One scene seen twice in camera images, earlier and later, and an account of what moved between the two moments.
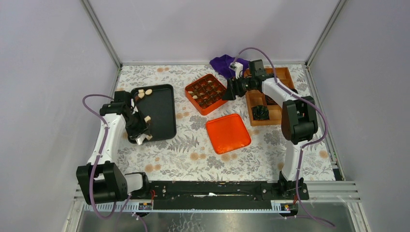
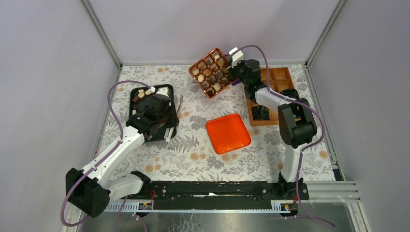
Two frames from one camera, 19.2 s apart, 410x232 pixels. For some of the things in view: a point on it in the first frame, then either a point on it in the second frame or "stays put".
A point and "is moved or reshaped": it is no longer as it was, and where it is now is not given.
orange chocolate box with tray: x=206 y=94 to x=211 y=74
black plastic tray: x=160 y=106 stays put
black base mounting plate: x=223 y=195 stays put
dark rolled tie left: x=260 y=112 stays put
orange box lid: x=228 y=133 stays put
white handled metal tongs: x=139 y=138 is moved or reshaped
